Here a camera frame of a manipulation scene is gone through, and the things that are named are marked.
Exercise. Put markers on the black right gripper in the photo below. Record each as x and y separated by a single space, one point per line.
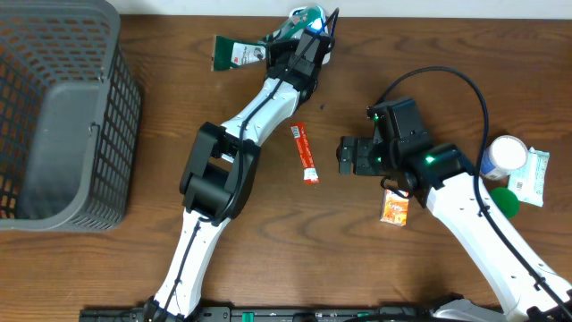
364 164

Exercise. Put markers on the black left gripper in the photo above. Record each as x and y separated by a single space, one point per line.
278 46

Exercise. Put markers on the tall green white packet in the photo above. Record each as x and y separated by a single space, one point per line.
229 53

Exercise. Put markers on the red stick sachet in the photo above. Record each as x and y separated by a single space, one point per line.
300 136

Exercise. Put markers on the orange snack packet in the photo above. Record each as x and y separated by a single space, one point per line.
395 209

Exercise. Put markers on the white tub container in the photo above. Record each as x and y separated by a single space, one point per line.
505 155

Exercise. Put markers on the green lid jar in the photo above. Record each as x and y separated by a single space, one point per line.
506 200

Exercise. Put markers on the light green tissue packet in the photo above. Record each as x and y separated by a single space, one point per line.
527 183

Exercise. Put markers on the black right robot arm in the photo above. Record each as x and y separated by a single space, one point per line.
444 181

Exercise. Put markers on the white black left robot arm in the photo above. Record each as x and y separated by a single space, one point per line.
222 164

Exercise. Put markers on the white barcode scanner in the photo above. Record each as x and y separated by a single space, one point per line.
312 19

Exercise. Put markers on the grey plastic mesh basket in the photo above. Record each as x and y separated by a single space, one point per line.
70 115

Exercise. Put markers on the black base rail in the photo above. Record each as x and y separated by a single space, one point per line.
226 314

